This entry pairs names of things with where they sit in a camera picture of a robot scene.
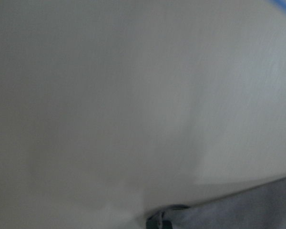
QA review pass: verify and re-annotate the dark brown t-shirt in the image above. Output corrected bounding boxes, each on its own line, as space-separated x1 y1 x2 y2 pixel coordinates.
155 178 286 229

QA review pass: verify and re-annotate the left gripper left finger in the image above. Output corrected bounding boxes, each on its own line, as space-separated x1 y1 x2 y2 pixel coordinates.
145 215 161 229

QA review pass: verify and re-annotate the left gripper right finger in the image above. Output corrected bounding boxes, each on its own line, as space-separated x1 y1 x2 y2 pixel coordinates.
162 219 173 229

